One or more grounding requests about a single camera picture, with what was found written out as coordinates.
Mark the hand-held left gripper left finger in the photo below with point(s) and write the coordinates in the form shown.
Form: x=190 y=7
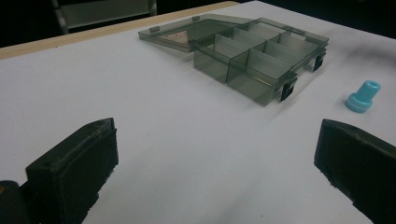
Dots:
x=71 y=168

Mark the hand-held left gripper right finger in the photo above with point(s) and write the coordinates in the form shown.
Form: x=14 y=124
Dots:
x=358 y=161

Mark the blue plastic stamp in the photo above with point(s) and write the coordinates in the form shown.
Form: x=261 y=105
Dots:
x=362 y=97

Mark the transparent grey compartment box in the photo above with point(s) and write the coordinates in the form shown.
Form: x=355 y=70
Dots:
x=249 y=59

